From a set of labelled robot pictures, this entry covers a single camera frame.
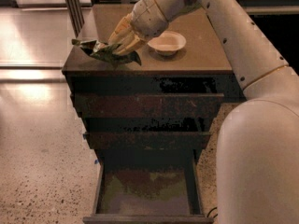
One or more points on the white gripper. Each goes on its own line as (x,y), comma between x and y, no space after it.
(149,20)

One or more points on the green rice chip bag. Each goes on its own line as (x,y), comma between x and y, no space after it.
(104,52)

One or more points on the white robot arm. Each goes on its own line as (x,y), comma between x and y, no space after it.
(257,164)

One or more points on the top brown drawer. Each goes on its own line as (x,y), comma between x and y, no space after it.
(139,106)

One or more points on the brown drawer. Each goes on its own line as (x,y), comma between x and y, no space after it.
(139,106)
(147,140)

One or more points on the brown drawer cabinet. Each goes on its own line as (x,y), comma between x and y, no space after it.
(200,67)

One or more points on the middle brown drawer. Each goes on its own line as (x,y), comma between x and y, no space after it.
(147,140)

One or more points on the open bottom drawer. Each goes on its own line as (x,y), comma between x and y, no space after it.
(153,192)

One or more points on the white paper bowl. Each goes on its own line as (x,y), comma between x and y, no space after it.
(168,43)

